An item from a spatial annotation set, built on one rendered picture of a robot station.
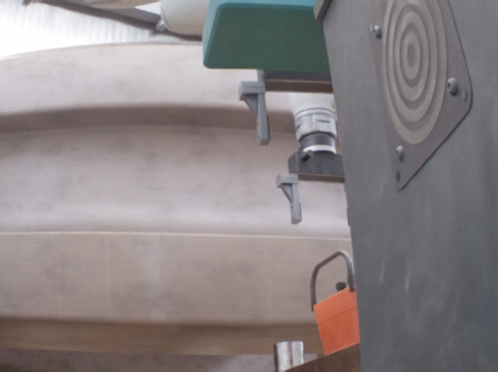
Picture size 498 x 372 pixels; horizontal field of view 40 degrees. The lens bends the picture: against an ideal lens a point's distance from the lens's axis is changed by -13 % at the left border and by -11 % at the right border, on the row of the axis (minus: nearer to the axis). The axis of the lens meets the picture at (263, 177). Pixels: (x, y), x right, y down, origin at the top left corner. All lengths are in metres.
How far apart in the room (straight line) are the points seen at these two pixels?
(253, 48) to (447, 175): 0.60
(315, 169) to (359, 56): 1.11
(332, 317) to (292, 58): 0.74
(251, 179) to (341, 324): 0.93
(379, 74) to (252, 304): 1.63
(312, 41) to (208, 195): 1.40
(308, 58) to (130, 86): 1.34
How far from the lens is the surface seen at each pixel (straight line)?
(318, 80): 1.25
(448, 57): 0.39
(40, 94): 2.31
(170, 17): 1.37
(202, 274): 2.07
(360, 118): 0.53
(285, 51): 0.97
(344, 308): 1.53
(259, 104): 1.22
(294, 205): 1.60
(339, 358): 1.54
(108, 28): 6.21
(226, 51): 0.96
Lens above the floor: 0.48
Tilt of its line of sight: 21 degrees up
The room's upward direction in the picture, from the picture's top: 4 degrees counter-clockwise
